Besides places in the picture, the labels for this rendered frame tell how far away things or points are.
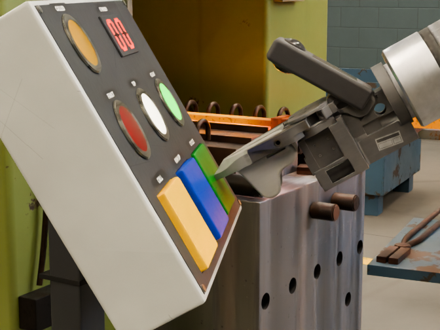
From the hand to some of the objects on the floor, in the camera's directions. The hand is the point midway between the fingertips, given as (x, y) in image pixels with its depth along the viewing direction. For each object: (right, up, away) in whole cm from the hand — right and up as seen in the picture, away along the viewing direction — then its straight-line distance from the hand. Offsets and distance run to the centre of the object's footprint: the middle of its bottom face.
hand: (222, 165), depth 103 cm
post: (-15, -102, +11) cm, 104 cm away
